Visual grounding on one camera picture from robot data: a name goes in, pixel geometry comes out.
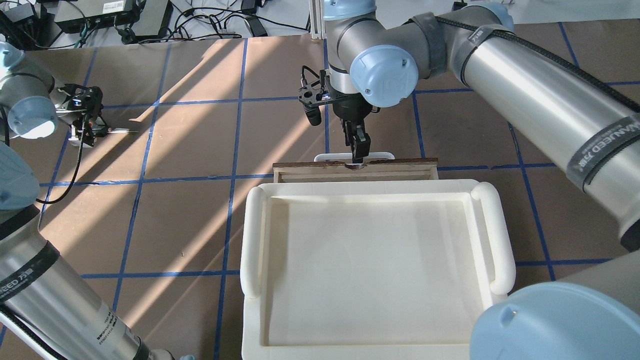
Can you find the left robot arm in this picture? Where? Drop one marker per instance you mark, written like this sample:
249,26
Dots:
44,301

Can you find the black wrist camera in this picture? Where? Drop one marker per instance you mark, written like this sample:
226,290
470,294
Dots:
89,100
313,93

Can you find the black electronics box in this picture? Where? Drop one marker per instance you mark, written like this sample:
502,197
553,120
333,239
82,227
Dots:
73,16

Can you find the white plastic tray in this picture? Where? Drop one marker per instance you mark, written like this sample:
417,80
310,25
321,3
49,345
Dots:
382,270

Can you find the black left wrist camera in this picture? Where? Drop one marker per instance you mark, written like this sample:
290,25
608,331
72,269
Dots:
89,100

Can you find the grey orange scissors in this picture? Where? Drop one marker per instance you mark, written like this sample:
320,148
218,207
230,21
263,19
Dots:
111,130

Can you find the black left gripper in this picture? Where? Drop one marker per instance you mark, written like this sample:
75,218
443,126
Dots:
86,131

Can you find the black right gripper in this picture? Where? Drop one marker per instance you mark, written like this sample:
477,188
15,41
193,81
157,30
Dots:
351,111

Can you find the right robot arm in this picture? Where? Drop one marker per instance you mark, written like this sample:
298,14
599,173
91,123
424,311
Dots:
589,130

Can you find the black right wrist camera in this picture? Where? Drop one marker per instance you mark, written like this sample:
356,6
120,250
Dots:
313,93

